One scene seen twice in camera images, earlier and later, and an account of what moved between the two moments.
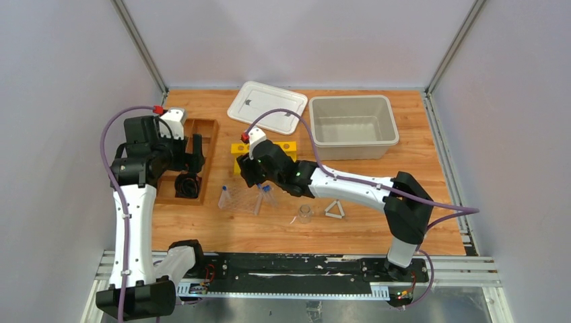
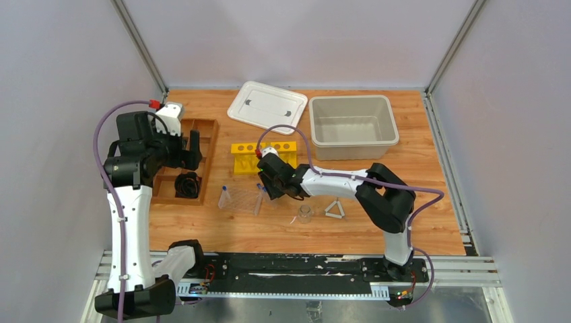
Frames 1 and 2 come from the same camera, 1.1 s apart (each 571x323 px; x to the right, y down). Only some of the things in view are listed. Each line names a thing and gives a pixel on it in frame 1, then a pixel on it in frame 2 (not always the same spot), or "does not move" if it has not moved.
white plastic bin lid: x=252 y=99 does not move
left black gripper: x=191 y=157 does not move
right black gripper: x=248 y=170 -> x=273 y=192
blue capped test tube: x=224 y=200 does not move
